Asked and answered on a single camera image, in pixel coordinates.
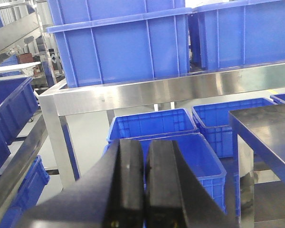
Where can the large blue crate on shelf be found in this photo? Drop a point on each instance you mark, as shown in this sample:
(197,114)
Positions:
(112,41)

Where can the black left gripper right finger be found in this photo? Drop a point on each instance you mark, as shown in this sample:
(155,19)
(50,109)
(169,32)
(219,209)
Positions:
(174,196)

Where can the steel left rack rail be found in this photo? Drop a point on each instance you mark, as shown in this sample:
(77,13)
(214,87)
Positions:
(15,172)

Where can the blue bin below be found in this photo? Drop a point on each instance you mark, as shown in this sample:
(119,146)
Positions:
(201,159)
(173,121)
(213,122)

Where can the stainless steel shelf frame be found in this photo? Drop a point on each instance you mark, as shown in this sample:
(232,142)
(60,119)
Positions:
(59,101)

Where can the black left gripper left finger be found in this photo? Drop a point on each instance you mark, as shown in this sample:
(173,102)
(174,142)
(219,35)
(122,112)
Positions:
(109,195)

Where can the lower blue bin left rack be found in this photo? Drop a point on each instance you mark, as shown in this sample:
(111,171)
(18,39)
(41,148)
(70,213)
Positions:
(28,193)

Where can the near blue bin below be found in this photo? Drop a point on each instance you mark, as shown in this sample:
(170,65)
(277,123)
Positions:
(201,159)

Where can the far blue bin below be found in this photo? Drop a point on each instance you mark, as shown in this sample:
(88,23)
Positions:
(173,121)

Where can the right blue bin below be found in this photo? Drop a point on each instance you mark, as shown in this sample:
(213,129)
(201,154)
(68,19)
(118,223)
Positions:
(213,122)

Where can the blue bin rack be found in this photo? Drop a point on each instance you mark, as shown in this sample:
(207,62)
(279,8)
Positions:
(17,105)
(28,193)

